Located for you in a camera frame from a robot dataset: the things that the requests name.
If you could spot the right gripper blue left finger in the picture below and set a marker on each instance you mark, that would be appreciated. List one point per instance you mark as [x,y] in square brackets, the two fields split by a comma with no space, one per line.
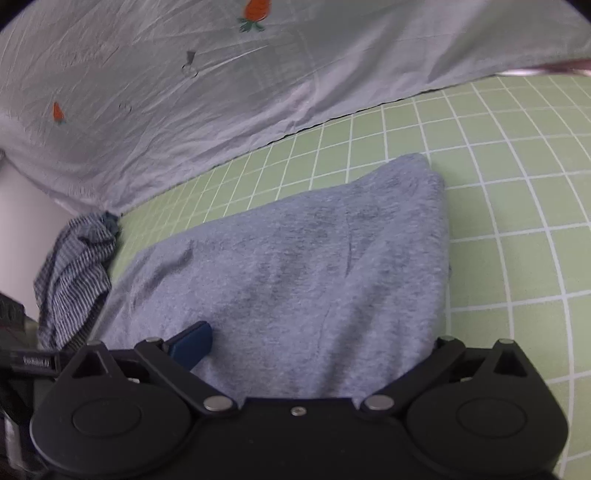
[170,362]

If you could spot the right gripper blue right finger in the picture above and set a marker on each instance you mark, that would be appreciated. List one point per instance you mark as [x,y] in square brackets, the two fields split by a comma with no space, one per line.
[398,394]

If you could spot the grey sweatshirt garment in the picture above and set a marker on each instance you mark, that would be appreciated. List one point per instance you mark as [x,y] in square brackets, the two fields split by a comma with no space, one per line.
[328,293]

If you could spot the blue plaid shirt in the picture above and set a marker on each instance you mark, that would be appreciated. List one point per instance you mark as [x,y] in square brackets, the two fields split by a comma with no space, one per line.
[73,282]

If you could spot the grey duvet with carrots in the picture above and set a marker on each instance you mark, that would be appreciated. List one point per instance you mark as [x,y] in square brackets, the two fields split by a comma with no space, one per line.
[105,104]

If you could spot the green grid bed sheet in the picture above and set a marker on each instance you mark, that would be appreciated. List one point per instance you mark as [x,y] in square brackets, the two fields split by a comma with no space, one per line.
[515,156]

